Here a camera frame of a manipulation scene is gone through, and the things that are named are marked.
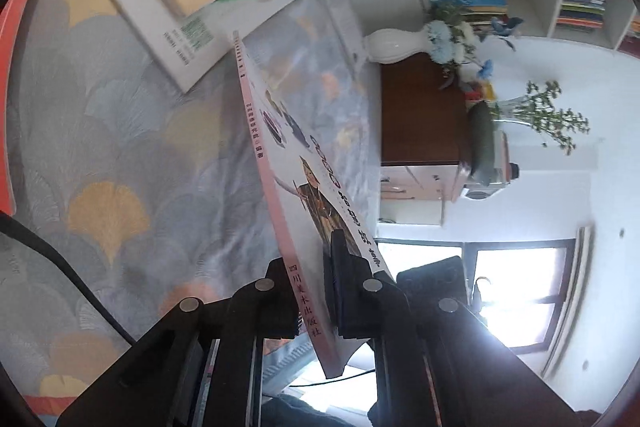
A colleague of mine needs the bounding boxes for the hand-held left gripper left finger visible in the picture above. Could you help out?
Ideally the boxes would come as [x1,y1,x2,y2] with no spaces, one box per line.
[55,257,311,427]

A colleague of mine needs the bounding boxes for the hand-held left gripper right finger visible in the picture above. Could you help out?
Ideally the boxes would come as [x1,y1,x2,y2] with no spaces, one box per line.
[322,229,583,427]

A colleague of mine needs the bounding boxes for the pink-spine illustrated book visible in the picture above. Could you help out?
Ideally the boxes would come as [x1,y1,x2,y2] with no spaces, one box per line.
[231,31,386,380]

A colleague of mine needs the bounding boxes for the brown-top nightstand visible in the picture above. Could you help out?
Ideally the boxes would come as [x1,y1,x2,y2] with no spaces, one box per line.
[378,52,473,228]

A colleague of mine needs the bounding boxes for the window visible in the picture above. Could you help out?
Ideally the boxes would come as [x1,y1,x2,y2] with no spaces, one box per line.
[280,237,578,388]

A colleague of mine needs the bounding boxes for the dark green vase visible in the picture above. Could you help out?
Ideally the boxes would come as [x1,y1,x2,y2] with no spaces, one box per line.
[465,101,503,186]

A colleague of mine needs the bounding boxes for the colourful small toy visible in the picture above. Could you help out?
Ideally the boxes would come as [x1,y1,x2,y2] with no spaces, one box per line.
[462,74,498,102]

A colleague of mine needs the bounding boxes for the green plant sprigs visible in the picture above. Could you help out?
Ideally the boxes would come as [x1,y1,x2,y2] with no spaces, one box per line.
[492,79,591,155]

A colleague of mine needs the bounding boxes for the blue white flower bouquet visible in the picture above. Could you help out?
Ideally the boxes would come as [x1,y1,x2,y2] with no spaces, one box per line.
[425,0,526,92]

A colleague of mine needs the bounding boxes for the white book with green barcode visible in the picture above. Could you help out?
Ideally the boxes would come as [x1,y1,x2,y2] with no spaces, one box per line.
[81,0,303,94]

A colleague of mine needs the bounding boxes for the red book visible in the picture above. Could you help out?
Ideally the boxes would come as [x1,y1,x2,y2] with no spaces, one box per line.
[2,0,76,218]

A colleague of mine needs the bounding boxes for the black cable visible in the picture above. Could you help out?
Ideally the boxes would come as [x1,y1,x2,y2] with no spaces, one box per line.
[0,212,136,348]

